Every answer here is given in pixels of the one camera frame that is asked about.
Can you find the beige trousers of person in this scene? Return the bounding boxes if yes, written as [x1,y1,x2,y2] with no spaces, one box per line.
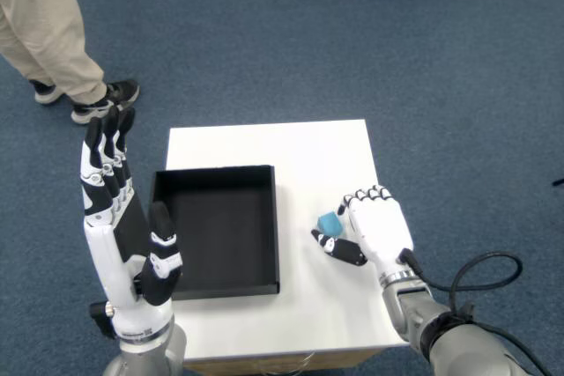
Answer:
[0,0,108,106]

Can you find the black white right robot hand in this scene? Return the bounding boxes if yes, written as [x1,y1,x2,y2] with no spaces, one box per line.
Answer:
[310,184,427,287]

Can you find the small blue cube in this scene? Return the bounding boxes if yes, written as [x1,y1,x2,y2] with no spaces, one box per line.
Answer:
[316,211,345,236]

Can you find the white table with wooden sides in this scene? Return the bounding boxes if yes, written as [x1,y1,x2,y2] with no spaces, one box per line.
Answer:
[165,118,415,372]

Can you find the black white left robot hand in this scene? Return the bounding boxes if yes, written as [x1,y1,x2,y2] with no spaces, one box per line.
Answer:
[78,105,184,342]

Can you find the black white sneaker with swoosh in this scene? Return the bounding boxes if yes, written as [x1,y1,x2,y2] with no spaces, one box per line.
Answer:
[70,79,141,126]

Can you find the black left wrist connector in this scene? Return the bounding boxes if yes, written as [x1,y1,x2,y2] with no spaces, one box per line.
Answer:
[90,300,118,341]

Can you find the black open box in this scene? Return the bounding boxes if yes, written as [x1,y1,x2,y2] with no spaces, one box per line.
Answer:
[149,165,282,302]

